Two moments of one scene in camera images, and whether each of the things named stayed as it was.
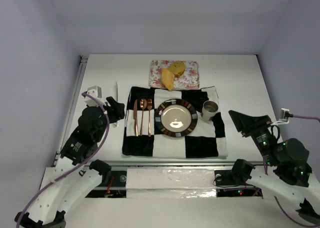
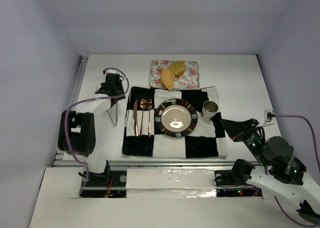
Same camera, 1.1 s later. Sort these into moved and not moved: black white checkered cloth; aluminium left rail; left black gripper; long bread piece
Moved: left black gripper
Not moved: long bread piece; aluminium left rail; black white checkered cloth
